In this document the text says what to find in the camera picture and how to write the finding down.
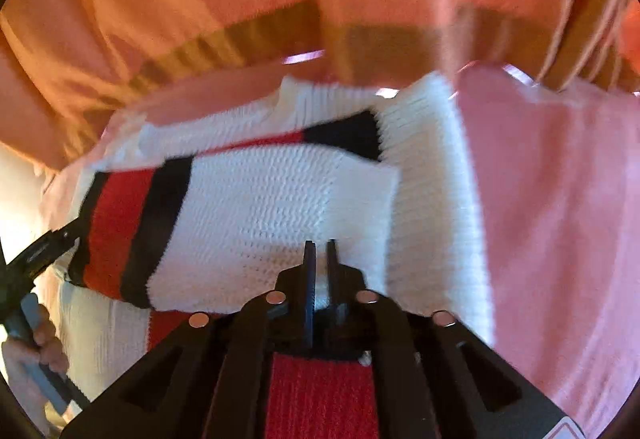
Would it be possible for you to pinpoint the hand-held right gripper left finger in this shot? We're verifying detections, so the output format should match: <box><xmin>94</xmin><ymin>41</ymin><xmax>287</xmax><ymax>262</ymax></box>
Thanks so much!
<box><xmin>59</xmin><ymin>240</ymin><xmax>319</xmax><ymax>439</ymax></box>

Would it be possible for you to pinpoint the white red black knit sweater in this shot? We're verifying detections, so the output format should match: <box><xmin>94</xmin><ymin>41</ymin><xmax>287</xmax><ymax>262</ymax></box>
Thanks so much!
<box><xmin>59</xmin><ymin>72</ymin><xmax>497</xmax><ymax>439</ymax></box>

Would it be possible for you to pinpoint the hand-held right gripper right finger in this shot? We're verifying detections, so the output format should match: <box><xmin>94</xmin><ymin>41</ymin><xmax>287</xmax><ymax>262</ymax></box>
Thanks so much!
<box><xmin>320</xmin><ymin>239</ymin><xmax>588</xmax><ymax>439</ymax></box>

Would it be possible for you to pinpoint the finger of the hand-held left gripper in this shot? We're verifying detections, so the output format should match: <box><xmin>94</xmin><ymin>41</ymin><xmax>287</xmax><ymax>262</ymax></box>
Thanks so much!
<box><xmin>9</xmin><ymin>218</ymin><xmax>87</xmax><ymax>281</ymax></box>

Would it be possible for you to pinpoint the person's left hand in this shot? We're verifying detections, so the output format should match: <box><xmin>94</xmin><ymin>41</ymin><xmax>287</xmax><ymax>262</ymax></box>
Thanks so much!
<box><xmin>1</xmin><ymin>303</ymin><xmax>71</xmax><ymax>425</ymax></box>

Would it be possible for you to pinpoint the pink bed sheet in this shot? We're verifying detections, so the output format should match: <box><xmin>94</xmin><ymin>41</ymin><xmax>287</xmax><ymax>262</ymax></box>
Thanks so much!
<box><xmin>40</xmin><ymin>62</ymin><xmax>640</xmax><ymax>425</ymax></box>

